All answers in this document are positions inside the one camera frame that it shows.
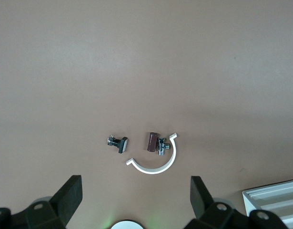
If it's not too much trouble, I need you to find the white half-ring pipe clamp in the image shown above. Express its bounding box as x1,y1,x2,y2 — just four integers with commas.
125,133,178,175

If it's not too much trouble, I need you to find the dark brown binder clip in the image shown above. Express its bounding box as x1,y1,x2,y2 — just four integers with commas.
146,132,170,156

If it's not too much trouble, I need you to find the white drawer cabinet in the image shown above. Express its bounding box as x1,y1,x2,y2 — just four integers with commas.
242,178,293,229

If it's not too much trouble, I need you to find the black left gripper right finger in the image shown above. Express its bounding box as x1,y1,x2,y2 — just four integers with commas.
185,176,251,229

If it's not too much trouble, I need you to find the small black clip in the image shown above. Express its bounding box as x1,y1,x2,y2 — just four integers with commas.
106,135,129,155

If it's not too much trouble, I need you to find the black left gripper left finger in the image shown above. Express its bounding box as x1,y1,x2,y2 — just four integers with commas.
11,175,83,229

